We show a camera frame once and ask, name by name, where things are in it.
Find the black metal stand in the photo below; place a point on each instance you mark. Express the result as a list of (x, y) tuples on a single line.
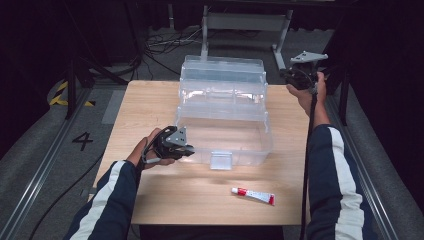
[(80, 76)]

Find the clear plastic storage box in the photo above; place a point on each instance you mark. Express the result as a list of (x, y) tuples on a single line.
[(223, 110)]

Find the yellow and black floor tape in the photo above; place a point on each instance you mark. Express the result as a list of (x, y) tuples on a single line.
[(63, 96)]

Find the person's right hand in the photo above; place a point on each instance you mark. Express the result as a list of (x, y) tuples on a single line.
[(308, 98)]

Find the grey metal floor rail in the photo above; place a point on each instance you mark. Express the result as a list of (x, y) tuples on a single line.
[(36, 173), (363, 166)]

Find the person's left hand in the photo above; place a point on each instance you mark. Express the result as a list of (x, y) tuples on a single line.
[(146, 150)]

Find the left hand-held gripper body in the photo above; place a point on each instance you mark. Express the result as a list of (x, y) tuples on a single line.
[(171, 141)]

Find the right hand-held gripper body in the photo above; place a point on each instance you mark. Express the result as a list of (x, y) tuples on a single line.
[(301, 71)]

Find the red and white ointment tube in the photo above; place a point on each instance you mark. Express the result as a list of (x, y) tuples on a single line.
[(253, 195)]

